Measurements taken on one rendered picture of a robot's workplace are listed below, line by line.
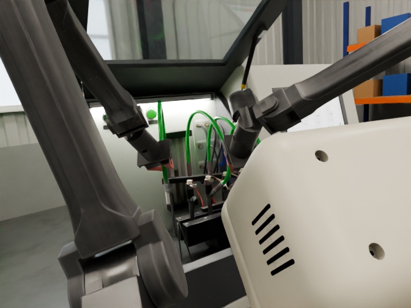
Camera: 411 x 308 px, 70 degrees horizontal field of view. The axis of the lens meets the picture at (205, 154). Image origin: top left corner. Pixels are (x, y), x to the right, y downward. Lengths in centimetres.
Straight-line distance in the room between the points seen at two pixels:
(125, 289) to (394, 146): 26
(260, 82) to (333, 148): 112
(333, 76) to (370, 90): 581
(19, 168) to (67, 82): 456
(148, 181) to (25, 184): 369
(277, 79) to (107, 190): 121
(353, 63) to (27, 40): 54
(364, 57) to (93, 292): 58
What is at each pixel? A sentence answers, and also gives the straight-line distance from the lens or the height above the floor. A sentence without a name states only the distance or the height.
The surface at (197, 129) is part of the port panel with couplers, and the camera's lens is 139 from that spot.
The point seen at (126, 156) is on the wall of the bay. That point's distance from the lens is 129.
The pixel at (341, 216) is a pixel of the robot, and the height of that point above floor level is 134.
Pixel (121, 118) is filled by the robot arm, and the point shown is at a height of 139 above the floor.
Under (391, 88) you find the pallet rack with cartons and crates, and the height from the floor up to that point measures 134.
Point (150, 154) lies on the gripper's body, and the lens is 80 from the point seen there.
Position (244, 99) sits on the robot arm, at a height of 141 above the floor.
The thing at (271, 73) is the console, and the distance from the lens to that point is 142.
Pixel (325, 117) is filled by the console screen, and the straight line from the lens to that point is 159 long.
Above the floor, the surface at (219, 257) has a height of 95.
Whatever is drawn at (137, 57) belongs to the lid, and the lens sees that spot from 113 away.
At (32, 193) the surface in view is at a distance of 494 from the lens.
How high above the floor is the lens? 142
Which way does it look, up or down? 10 degrees down
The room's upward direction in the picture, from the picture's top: 5 degrees counter-clockwise
